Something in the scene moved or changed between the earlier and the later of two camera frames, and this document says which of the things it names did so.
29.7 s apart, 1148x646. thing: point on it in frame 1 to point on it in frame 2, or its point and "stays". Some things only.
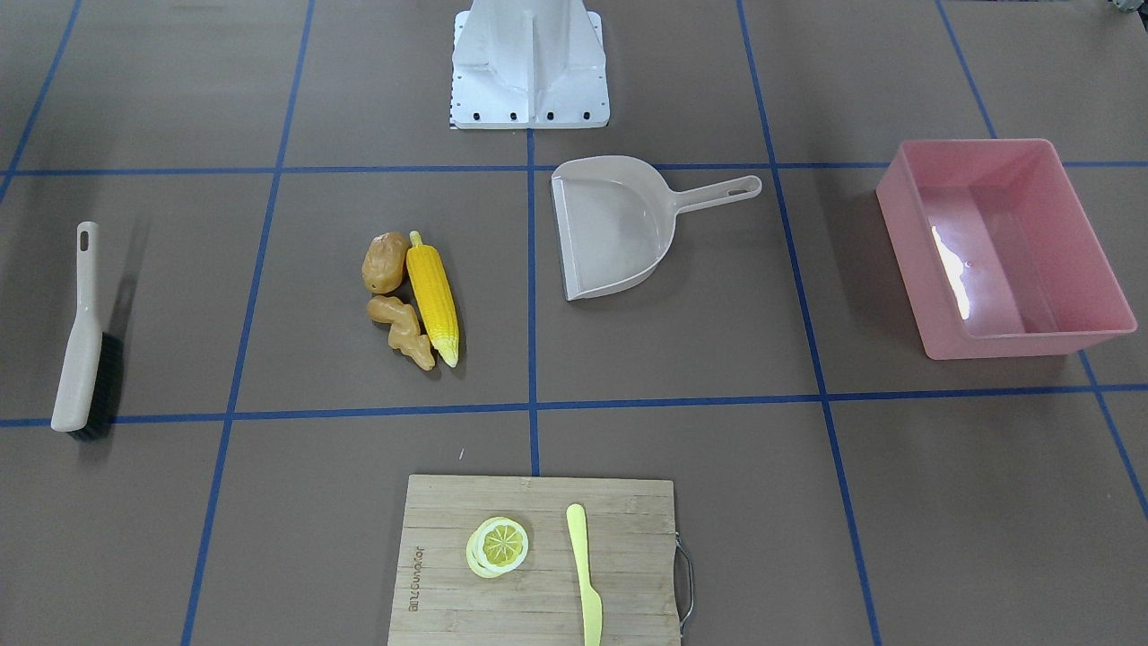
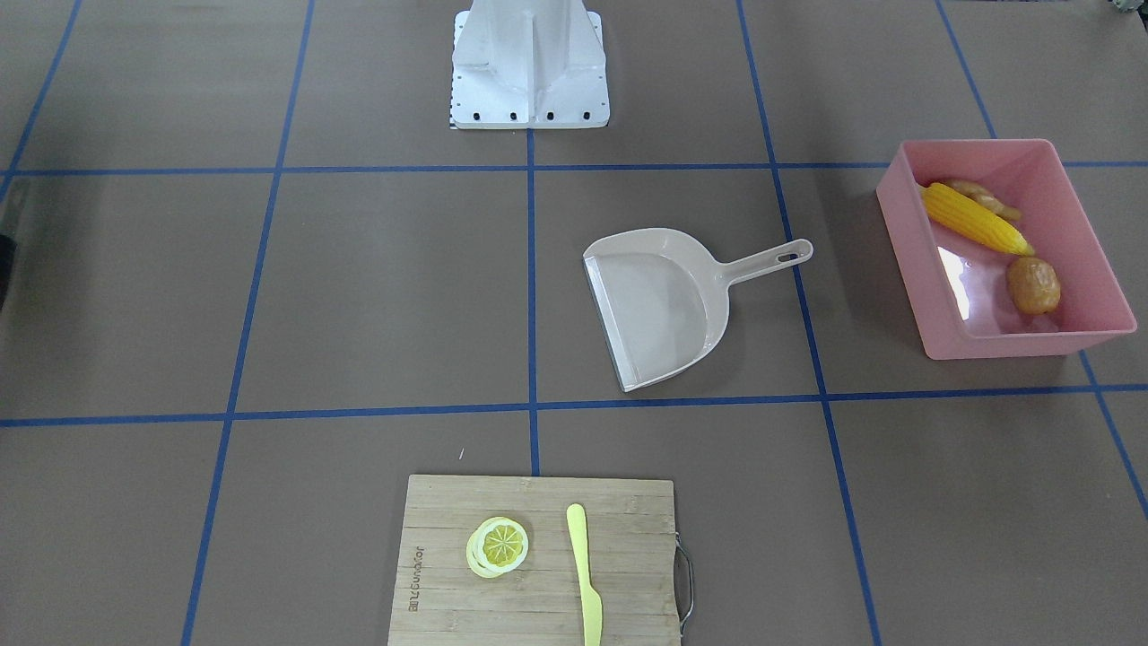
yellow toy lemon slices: (498, 545) stays
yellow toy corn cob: (434, 298) to (970, 220)
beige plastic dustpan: (617, 217) to (663, 298)
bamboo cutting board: (439, 600) stays
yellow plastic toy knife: (593, 606) stays
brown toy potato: (384, 262) to (1034, 284)
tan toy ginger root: (404, 335) to (978, 195)
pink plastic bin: (997, 254) stays
